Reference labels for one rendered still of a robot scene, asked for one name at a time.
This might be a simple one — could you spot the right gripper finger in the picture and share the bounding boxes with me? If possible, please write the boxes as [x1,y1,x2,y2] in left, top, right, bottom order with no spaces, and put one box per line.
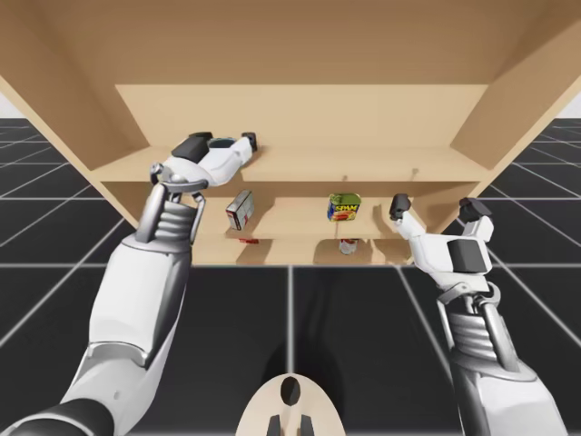
[389,193,428,241]
[457,196,495,243]

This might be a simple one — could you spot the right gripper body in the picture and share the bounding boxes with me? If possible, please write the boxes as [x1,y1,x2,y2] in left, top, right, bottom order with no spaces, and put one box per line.
[409,226,495,279]

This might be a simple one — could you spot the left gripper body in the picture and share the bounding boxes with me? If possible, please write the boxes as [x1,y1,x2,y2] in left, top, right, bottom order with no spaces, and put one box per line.
[162,134,241,188]

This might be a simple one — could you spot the green and blue rectangular can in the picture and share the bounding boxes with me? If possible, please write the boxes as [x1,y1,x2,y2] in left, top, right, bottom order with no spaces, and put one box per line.
[326,192,363,224]

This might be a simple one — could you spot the red and white carton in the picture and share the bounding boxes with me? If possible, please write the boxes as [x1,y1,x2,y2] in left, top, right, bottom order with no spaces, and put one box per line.
[225,189,256,231]

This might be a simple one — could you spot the pale wooden shelf unit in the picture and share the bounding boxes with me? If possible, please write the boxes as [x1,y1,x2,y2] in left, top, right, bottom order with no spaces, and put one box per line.
[0,0,581,267]

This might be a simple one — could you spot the tan robot part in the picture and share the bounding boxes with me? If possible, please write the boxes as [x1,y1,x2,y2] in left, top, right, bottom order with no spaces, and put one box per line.
[235,372,349,436]

